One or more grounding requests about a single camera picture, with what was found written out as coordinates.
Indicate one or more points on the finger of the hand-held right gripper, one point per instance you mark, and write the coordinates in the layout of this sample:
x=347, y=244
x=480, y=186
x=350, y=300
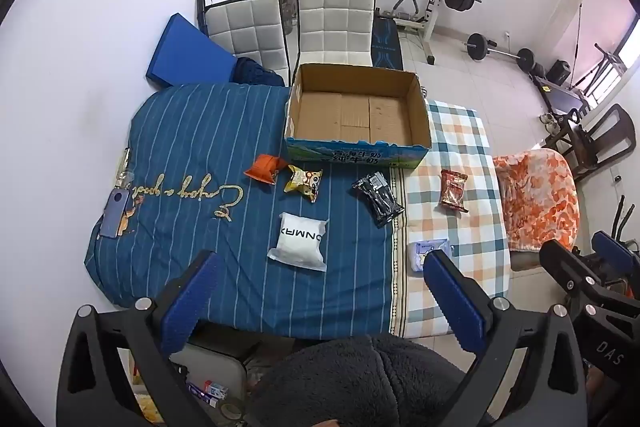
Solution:
x=567, y=267
x=612, y=249

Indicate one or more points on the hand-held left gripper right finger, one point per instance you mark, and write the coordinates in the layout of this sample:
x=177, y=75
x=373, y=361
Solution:
x=455, y=302

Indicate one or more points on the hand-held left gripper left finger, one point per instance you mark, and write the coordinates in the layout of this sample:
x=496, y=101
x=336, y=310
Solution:
x=192, y=302

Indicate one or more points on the blue white tissue packet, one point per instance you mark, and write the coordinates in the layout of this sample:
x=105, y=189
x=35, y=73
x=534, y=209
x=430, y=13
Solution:
x=420, y=254

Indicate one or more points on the red snack packet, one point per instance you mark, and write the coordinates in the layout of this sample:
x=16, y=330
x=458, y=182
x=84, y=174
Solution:
x=453, y=191

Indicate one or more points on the white soft packet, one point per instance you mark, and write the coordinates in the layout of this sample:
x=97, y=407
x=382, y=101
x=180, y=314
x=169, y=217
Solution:
x=298, y=242

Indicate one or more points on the black foil packet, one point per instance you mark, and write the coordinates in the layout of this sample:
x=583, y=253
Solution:
x=377, y=199

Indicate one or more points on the orange snack packet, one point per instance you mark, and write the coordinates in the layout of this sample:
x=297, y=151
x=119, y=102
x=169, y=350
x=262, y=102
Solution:
x=265, y=168

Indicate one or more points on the yellow snack packet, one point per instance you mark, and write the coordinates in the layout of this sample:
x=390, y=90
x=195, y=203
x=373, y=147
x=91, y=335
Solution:
x=302, y=183

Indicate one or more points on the cardboard box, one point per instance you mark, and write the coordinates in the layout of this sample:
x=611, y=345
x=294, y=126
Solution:
x=350, y=117

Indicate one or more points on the person's right hand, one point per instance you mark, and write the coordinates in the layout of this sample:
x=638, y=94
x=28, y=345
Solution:
x=596, y=381

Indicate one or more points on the person's left hand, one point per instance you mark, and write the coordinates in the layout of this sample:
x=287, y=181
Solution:
x=324, y=423

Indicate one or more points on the grey plastic stool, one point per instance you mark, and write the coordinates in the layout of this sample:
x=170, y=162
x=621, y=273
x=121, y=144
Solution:
x=215, y=352

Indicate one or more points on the orange floral blanket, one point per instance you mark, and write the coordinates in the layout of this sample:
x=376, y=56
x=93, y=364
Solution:
x=540, y=197

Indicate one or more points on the blue white small box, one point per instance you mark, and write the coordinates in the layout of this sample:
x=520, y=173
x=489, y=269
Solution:
x=207, y=390

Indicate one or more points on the yellow patterned packet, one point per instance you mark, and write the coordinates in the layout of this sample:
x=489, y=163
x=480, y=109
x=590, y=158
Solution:
x=147, y=407

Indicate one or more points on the tape roll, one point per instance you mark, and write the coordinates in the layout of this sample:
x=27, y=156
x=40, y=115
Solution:
x=232, y=411

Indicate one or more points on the blue phone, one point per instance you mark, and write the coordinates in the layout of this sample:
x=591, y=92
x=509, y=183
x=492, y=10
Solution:
x=114, y=214

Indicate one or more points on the dark wooden chair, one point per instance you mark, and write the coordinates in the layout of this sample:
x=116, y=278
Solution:
x=617, y=132

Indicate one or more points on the blue striped blanket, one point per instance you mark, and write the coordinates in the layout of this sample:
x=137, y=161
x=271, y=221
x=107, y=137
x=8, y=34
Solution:
x=200, y=147

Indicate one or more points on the black treadmill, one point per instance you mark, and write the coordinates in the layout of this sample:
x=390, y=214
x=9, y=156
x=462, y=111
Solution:
x=560, y=94

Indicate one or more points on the plaid bed sheet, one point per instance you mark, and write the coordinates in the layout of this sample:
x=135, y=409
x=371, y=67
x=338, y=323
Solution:
x=460, y=137

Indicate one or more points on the black metal rack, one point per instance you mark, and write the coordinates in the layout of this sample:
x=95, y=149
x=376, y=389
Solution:
x=602, y=62

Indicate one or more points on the window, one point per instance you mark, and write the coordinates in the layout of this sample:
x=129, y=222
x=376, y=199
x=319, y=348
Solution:
x=631, y=42

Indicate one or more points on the dark blue cloth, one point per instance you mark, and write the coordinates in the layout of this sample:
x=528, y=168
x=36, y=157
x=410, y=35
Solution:
x=257, y=72

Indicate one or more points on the short barbell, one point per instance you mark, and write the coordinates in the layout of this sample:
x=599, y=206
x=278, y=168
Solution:
x=475, y=44

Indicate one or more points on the blue foam mat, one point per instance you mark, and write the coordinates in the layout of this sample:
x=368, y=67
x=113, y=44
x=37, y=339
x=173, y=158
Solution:
x=185, y=52

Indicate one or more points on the black blue bench pad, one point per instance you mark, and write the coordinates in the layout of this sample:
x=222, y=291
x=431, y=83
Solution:
x=386, y=47

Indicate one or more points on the white padded chair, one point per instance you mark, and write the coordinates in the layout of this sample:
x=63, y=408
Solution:
x=245, y=27
x=335, y=17

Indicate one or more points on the black pole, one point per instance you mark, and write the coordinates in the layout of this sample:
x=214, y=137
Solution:
x=201, y=7

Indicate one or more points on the black metal frame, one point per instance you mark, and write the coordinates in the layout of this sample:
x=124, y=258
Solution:
x=620, y=217

